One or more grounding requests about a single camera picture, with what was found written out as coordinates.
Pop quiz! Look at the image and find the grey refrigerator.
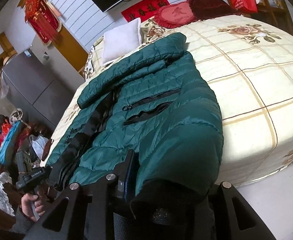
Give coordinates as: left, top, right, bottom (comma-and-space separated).
2, 49, 73, 132

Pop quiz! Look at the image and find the blue bag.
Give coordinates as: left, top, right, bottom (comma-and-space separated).
0, 121, 24, 166

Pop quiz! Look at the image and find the dark green puffer jacket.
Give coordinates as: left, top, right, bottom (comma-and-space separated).
47, 33, 223, 194

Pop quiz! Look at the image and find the red tasselled wall hanging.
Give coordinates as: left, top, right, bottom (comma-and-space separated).
24, 0, 61, 46

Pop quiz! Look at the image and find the red calligraphy banner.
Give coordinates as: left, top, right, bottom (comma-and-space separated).
121, 0, 170, 22

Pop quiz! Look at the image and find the red heart-shaped cushion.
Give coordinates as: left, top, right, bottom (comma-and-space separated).
153, 1, 197, 29

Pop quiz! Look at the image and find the dark red velvet cushion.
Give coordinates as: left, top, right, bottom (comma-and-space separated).
189, 0, 240, 21

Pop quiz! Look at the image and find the person's left hand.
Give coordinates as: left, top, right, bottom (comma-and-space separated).
21, 189, 49, 222

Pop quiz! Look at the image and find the white square pillow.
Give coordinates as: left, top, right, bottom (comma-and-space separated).
102, 18, 142, 66

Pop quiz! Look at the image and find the red shopping bag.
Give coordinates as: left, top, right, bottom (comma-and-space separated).
230, 0, 258, 14

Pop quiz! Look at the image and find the wooden shelf rack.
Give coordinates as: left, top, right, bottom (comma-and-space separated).
251, 0, 293, 36

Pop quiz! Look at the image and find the white plastic bag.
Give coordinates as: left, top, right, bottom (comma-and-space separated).
29, 135, 48, 159

